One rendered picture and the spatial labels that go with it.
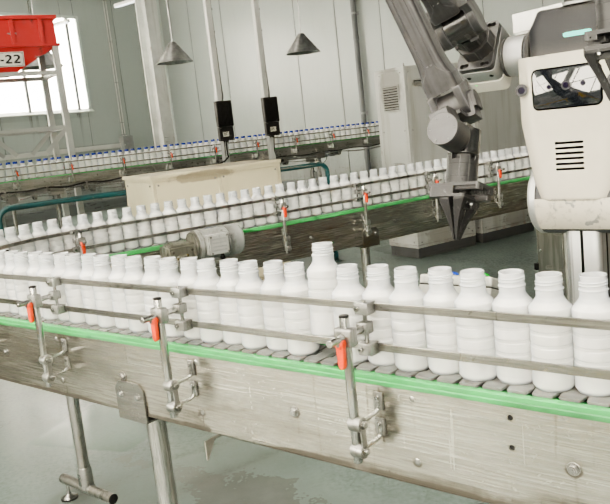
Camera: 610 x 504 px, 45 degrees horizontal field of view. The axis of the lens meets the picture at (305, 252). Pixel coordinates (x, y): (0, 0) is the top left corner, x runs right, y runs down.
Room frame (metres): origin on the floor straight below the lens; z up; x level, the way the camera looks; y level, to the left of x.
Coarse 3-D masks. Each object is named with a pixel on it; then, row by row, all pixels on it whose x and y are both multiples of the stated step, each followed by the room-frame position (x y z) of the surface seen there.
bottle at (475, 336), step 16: (464, 272) 1.10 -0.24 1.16; (480, 272) 1.07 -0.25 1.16; (464, 288) 1.07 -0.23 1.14; (480, 288) 1.07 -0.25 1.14; (464, 304) 1.06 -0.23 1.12; (480, 304) 1.06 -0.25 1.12; (464, 320) 1.06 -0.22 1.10; (480, 320) 1.05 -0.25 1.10; (464, 336) 1.06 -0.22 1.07; (480, 336) 1.05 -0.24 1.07; (464, 352) 1.07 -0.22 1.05; (480, 352) 1.06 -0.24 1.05; (464, 368) 1.07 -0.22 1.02; (480, 368) 1.05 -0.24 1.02
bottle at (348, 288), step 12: (348, 264) 1.25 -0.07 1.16; (348, 276) 1.22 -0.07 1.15; (336, 288) 1.23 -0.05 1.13; (348, 288) 1.21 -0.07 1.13; (360, 288) 1.22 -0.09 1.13; (336, 312) 1.22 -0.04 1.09; (348, 312) 1.20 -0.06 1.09; (336, 324) 1.22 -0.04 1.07; (360, 336) 1.21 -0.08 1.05; (360, 360) 1.21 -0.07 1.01
